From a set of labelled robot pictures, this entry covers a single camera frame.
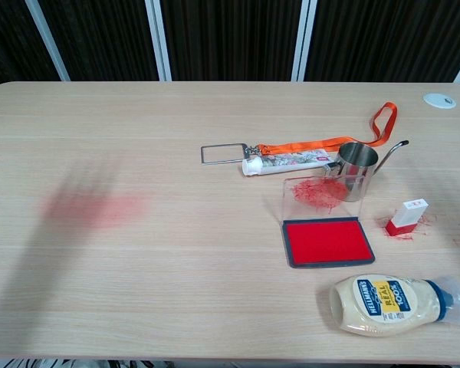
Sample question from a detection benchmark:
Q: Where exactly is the steel cup with long handle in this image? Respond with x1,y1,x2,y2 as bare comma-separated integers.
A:
321,140,410,202

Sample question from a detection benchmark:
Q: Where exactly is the white round cable grommet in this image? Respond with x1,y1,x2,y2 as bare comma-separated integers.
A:
422,92,457,110

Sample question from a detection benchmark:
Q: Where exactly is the Hellmann's mayonnaise squeeze bottle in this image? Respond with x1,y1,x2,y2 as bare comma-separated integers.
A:
328,273,460,337

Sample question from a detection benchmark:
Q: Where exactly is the orange lanyard strap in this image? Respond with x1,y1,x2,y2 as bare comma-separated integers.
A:
252,101,399,156

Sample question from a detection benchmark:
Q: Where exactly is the red and white stamper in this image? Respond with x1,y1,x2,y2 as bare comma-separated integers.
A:
385,199,429,238

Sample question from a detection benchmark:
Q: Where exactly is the red ink pad clear lid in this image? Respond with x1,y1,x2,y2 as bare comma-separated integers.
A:
281,176,376,269

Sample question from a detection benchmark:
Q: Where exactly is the floral toothpaste tube white cap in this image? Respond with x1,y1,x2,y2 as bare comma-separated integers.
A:
241,149,340,178

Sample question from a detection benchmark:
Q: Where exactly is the clear badge holder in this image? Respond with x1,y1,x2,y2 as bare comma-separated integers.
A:
200,143,254,166

